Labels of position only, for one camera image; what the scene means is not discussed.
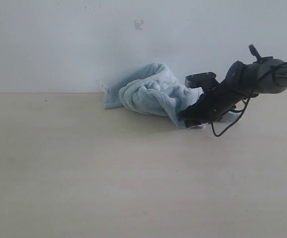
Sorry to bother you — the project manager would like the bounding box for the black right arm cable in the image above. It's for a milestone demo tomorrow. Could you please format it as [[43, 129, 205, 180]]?
[[210, 60, 287, 137]]

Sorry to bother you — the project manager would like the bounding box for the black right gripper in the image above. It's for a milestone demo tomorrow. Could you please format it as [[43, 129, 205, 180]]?
[[177, 82, 243, 127]]

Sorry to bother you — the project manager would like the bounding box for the light blue terry towel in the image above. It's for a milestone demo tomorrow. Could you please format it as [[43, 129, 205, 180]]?
[[102, 62, 239, 130]]

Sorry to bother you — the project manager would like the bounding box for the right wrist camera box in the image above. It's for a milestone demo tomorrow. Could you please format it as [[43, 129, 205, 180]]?
[[185, 72, 219, 91]]

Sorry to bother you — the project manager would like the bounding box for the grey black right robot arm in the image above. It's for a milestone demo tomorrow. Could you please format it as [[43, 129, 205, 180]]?
[[178, 45, 287, 127]]

